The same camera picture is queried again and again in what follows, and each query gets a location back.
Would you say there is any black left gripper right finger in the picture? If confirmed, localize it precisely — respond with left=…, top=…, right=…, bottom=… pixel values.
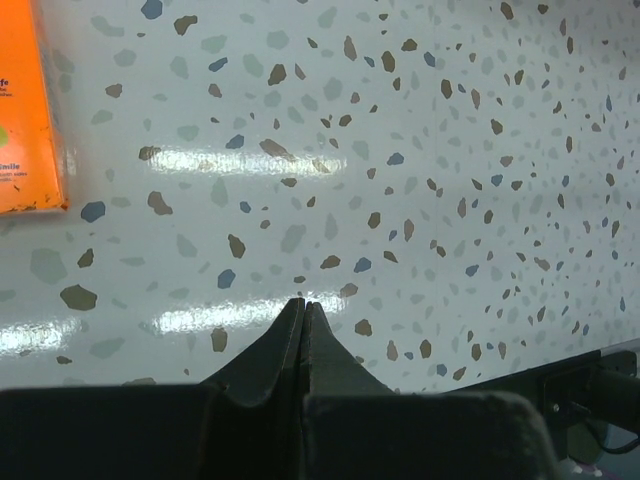
left=302, top=303, right=563, bottom=479

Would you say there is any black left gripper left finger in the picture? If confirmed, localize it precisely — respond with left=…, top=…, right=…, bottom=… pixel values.
left=1, top=298, right=305, bottom=479

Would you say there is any orange sponge box wide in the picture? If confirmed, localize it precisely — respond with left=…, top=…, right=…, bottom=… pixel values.
left=1, top=1, right=69, bottom=214

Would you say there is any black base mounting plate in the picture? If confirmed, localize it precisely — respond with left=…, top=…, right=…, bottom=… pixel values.
left=462, top=342, right=639, bottom=462

